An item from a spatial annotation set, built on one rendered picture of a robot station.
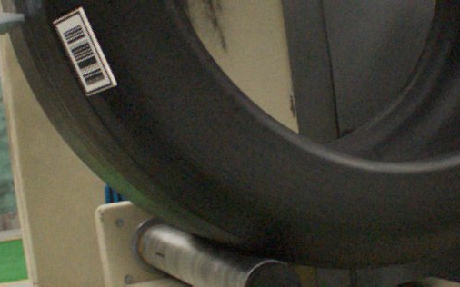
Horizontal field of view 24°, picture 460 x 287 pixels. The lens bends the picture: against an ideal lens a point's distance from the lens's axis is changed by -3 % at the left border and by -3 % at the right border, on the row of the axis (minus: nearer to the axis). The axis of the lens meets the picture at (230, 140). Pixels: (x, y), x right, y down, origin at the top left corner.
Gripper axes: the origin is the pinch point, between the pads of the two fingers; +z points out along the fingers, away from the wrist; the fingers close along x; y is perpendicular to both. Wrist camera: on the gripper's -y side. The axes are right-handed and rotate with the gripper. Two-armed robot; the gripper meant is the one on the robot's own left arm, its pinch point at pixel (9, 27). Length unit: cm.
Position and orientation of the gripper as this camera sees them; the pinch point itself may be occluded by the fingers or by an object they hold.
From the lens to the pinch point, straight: 87.4
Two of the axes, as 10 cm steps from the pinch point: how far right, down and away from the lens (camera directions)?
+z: 9.5, -0.2, 3.1
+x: -3.1, -0.1, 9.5
